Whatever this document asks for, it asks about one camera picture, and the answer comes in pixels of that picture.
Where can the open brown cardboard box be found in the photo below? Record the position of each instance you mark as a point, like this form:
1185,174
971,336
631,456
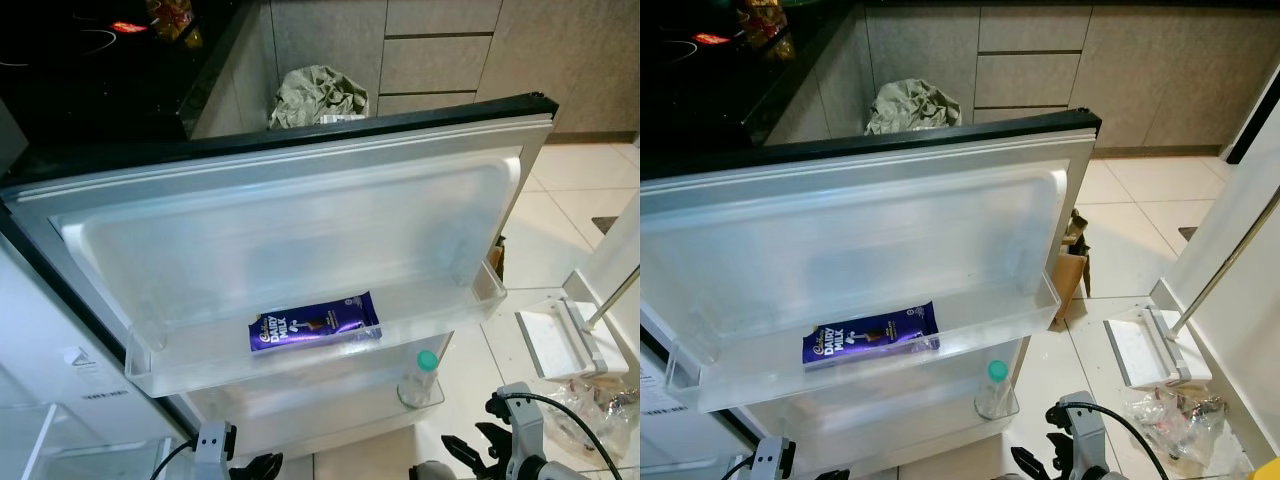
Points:
496,258
1070,270

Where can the clear water bottle teal cap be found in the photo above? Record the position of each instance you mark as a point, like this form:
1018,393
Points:
425,362
996,372

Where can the purple chocolate bar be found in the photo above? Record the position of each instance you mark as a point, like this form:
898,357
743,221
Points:
315,325
870,337

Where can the yellow red snack bag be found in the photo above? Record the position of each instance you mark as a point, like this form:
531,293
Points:
170,20
765,25

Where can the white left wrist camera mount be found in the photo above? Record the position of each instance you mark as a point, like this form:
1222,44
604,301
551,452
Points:
215,442
772,460

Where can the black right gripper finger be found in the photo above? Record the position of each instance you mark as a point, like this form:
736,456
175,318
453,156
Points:
1057,418
1028,465
462,455
498,408

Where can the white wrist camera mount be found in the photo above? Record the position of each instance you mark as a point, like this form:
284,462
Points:
215,442
1083,440
772,460
522,425

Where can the silver fridge door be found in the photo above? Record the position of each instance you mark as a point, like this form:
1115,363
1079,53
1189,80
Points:
300,220
850,230

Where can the clear plastic rubbish bag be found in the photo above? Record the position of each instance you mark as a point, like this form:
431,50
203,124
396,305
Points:
590,420
1180,425

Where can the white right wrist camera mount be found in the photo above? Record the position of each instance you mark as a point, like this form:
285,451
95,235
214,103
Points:
1083,440
522,425

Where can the beige kitchen cabinet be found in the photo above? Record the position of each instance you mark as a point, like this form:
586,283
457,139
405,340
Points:
1030,60
450,60

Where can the black induction hob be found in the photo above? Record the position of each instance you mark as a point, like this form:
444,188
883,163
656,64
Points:
680,45
60,40

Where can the crumpled grey paper bag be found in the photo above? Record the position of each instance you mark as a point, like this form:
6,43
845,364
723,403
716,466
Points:
912,108
318,98

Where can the silver two-door fridge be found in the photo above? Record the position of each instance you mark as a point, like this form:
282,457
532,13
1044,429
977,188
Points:
50,340
655,390

